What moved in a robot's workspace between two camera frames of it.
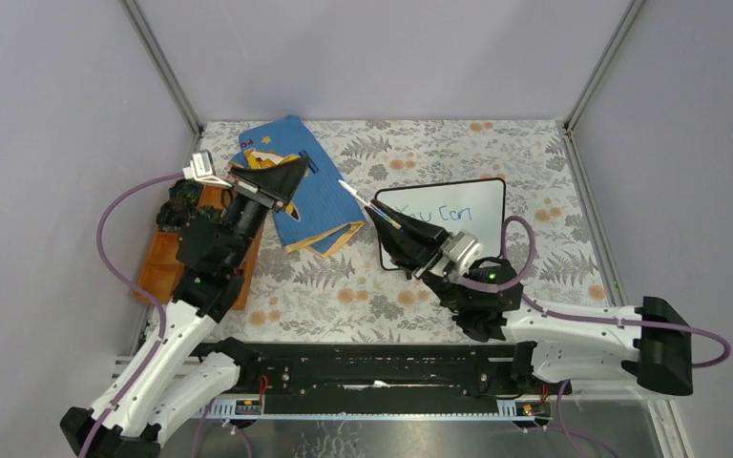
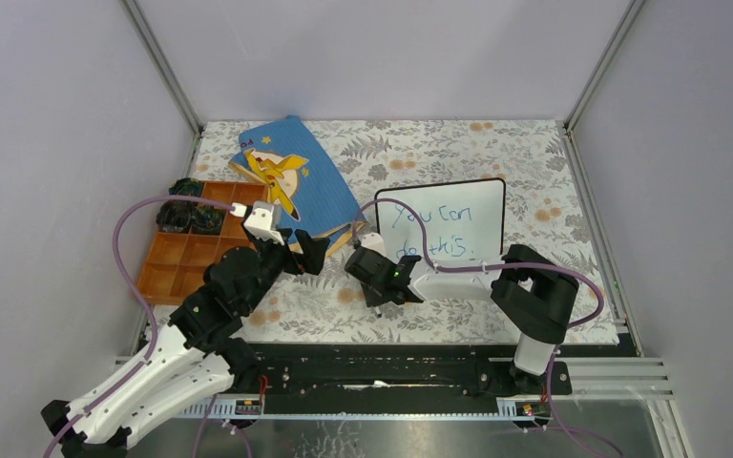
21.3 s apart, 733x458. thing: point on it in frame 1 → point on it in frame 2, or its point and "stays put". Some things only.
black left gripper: x=276 y=184 → x=311 y=262
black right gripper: x=414 y=246 → x=372 y=300
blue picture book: x=316 y=216 stays put
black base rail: x=492 y=369 stays put
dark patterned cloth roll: x=175 y=214 stays put
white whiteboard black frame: x=478 y=207 stays put
